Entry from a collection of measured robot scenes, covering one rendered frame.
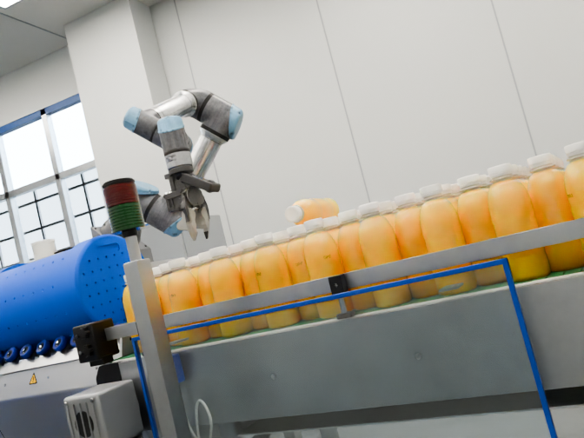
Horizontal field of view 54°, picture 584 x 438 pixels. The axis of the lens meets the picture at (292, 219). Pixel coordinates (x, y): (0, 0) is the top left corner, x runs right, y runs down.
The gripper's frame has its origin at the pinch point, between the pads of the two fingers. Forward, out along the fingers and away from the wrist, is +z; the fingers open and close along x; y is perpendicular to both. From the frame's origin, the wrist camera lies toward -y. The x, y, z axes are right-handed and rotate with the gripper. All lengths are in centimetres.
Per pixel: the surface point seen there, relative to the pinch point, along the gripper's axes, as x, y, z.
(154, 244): -122, 130, -15
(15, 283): 25, 51, 1
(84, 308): 25.1, 24.0, 12.6
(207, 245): -151, 115, -8
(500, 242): 33, -84, 18
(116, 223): 51, -20, -1
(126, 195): 50, -23, -6
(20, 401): 26, 57, 34
